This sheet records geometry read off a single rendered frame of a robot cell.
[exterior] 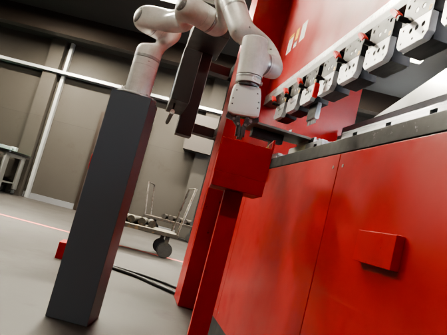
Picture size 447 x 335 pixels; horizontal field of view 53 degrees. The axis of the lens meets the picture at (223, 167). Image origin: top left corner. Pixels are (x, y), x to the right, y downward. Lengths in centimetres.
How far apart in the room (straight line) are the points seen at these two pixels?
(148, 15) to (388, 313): 161
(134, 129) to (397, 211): 129
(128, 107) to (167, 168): 760
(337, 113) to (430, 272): 230
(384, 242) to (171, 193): 867
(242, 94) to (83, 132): 875
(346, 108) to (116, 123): 168
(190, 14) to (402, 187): 112
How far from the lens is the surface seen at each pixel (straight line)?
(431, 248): 88
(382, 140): 113
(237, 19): 159
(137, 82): 207
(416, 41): 140
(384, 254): 96
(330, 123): 306
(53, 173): 1015
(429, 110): 124
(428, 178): 94
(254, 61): 145
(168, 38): 217
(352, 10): 198
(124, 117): 200
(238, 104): 142
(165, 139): 968
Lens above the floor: 56
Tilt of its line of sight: 7 degrees up
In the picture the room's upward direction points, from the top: 15 degrees clockwise
